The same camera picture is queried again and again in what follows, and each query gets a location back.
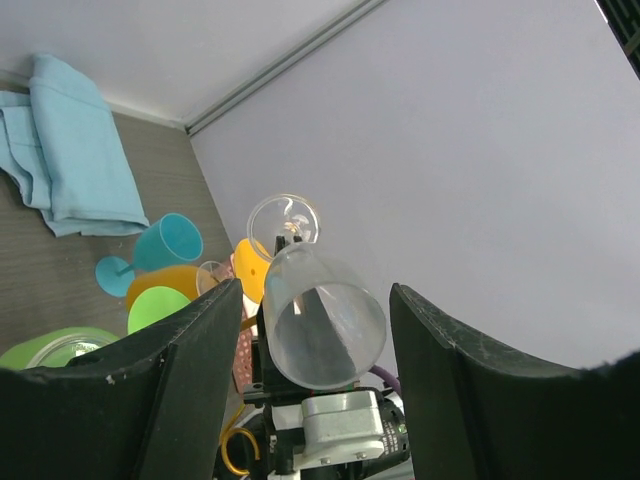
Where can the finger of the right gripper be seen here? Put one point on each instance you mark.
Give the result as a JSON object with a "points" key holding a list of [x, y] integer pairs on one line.
{"points": [[320, 317]]}

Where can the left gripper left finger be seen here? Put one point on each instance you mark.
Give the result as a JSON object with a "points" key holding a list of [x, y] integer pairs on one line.
{"points": [[148, 406]]}

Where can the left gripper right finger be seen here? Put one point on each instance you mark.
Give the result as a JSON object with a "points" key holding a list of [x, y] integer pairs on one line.
{"points": [[477, 408]]}

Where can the clear flute glass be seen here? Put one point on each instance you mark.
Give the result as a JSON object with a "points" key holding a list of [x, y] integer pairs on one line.
{"points": [[279, 221], [210, 274]]}

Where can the orange plastic wine glass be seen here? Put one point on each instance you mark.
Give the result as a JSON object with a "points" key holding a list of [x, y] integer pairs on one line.
{"points": [[192, 281]]}

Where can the clear flute glass back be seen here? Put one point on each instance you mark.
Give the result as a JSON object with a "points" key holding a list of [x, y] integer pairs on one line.
{"points": [[210, 274]]}

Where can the blue plastic wine glass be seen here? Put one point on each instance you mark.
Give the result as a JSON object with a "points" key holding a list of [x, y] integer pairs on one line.
{"points": [[172, 240]]}

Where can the pink plastic basket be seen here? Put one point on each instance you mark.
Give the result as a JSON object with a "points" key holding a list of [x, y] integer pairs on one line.
{"points": [[242, 330]]}

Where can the light blue folded cloth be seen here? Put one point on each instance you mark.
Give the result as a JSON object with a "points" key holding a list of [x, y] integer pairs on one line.
{"points": [[61, 147]]}

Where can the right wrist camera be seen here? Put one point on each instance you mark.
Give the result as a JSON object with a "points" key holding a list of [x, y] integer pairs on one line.
{"points": [[339, 429]]}

